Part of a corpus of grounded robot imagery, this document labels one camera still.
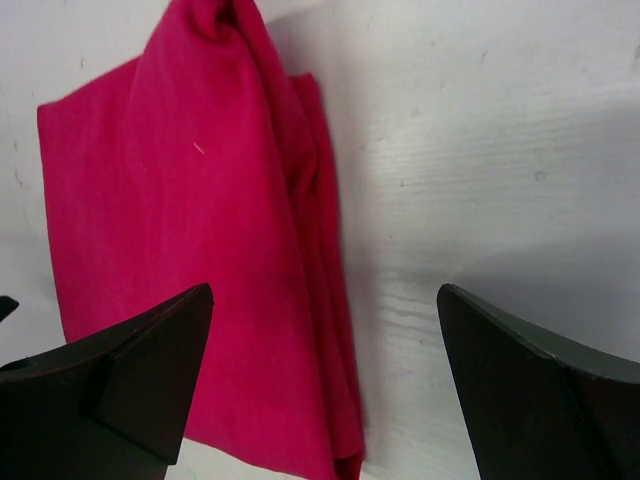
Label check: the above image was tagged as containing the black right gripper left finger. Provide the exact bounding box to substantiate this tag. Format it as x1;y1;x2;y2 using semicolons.
1;284;214;479

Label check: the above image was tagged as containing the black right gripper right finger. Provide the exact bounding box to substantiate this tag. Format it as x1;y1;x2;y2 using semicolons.
437;284;639;479

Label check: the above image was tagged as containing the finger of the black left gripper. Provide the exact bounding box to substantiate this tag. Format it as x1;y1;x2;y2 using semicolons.
0;295;19;322

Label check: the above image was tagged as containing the crimson red t-shirt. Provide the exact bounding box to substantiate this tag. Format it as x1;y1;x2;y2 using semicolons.
37;1;365;479

